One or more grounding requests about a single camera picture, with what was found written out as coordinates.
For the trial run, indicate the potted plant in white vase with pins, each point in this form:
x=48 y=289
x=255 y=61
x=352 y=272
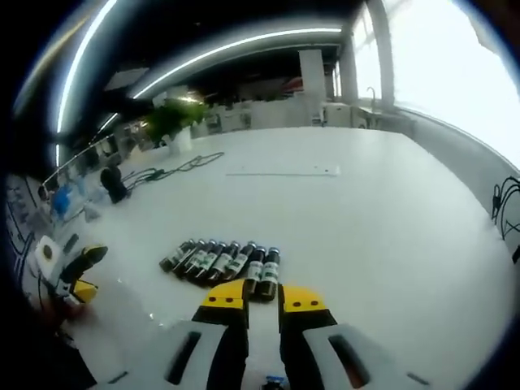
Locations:
x=178 y=140

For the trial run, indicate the white low cabinet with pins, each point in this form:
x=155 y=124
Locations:
x=276 y=113

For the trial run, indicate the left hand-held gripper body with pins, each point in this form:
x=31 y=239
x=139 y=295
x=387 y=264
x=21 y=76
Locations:
x=48 y=260

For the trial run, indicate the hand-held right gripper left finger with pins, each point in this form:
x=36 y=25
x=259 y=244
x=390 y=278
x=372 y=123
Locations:
x=227 y=345

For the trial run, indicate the sink with faucet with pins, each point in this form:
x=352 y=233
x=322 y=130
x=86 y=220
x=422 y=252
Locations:
x=370 y=115

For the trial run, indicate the black cylinder stand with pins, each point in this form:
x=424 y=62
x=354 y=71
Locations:
x=114 y=185

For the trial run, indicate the person's left hand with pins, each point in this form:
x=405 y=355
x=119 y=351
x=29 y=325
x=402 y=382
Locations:
x=69 y=313

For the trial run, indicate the blue cloth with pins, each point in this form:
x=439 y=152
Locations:
x=65 y=201

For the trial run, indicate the row of brown medicine bottles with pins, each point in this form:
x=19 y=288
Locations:
x=219 y=260

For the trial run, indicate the ceiling light strip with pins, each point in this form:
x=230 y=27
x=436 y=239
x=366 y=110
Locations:
x=83 y=40
x=243 y=42

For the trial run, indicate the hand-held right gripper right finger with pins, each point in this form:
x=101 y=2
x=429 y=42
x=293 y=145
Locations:
x=296 y=345

